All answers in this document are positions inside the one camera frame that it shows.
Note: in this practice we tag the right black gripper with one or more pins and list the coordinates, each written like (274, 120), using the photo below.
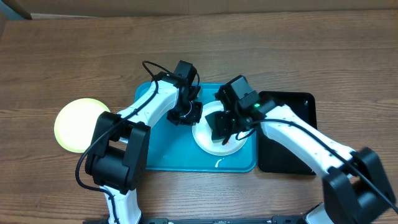
(226, 130)

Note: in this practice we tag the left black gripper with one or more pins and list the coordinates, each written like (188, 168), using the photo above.
(194, 116)

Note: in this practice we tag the green yellow sponge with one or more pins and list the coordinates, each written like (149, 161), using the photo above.
(218, 123)

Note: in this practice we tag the white plate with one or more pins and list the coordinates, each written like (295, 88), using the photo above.
(202, 133)

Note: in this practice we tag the yellow-green plate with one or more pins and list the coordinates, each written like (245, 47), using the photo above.
(74, 125)

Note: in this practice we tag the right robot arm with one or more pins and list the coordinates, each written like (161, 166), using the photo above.
(355, 186)

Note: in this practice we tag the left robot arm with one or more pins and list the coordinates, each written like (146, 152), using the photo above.
(117, 156)

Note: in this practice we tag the black rectangular tray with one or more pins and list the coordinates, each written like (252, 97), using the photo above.
(274, 157)

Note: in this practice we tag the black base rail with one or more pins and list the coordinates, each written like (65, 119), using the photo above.
(277, 219)

